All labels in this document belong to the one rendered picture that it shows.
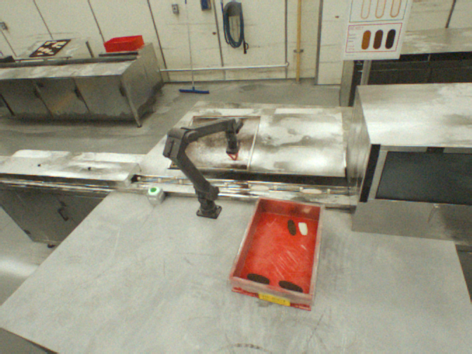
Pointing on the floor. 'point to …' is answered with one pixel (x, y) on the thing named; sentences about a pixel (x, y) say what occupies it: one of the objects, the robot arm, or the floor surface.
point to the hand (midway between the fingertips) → (235, 156)
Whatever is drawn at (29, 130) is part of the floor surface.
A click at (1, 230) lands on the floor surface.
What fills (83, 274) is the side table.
